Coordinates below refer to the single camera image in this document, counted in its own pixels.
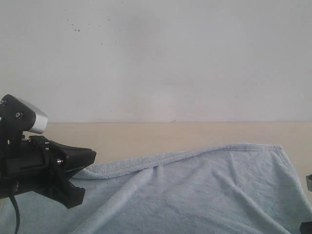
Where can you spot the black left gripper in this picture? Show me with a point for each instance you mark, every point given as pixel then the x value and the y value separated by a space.
pixel 38 165

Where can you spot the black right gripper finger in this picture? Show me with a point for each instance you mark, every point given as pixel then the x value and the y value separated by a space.
pixel 306 228

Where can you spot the light blue terry towel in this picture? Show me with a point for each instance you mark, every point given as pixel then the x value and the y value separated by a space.
pixel 230 189

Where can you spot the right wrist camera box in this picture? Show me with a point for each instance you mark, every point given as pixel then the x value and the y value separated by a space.
pixel 309 182

